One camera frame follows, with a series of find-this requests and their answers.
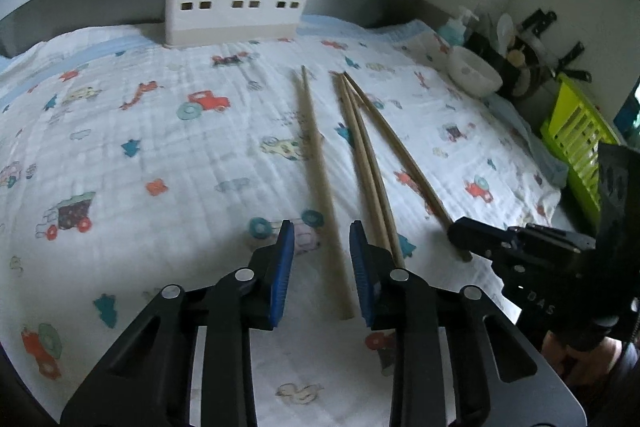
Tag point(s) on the black utensil rack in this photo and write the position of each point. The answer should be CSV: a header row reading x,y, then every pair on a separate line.
x,y
487,47

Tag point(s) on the white printed cloth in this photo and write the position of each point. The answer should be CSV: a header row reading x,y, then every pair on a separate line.
x,y
150,132

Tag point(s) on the white rice paddle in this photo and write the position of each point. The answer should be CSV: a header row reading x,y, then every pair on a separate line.
x,y
506,29

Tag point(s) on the wooden spoon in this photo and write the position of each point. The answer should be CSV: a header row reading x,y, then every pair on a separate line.
x,y
516,58

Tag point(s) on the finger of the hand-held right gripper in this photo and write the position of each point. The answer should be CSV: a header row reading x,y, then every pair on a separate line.
x,y
475,234

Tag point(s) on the blue soap dispenser bottle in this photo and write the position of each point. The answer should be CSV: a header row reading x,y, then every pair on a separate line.
x,y
455,32

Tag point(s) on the green plastic rack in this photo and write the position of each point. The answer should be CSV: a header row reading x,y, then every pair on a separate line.
x,y
580,142

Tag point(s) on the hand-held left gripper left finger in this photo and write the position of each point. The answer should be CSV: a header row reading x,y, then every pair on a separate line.
x,y
280,272

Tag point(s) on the light blue towel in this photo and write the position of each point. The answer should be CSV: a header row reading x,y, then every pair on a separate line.
x,y
530,142

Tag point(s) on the person's right hand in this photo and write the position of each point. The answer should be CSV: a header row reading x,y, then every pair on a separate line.
x,y
585,367

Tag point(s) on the wooden chopstick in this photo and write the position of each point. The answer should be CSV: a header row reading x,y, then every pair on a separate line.
x,y
323,187
369,167
358,157
400,155

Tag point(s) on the white bowl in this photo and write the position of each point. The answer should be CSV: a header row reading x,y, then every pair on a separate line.
x,y
472,74

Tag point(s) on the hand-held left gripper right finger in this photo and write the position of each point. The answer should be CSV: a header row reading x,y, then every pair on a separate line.
x,y
360,277

